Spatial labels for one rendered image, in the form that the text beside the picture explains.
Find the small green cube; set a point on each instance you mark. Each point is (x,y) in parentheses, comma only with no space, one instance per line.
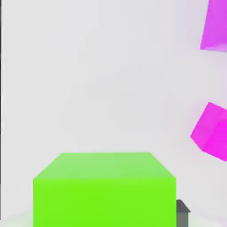
(104,195)

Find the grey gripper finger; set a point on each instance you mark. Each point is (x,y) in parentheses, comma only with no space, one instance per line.
(181,212)

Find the small violet cube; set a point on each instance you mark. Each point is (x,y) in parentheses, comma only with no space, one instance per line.
(215,26)

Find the small magenta cube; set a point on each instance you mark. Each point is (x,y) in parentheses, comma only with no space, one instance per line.
(212,133)

